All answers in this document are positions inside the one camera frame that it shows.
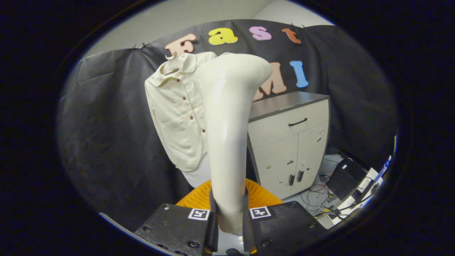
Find bundle of floor cables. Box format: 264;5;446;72
300;171;342;217

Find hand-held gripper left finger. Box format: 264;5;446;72
133;180;218;256

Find cream button-up shirt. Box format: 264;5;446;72
144;52;217;172

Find black backdrop cloth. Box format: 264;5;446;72
57;20;398;231

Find white padded ironing form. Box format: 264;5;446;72
181;151;212;189

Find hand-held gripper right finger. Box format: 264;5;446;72
242;178;329;256

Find black electronics box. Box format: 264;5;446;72
325;158;366;200

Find grey and white cabinet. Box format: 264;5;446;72
246;91;331;199

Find white garment steamer handle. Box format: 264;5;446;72
196;53;273;236

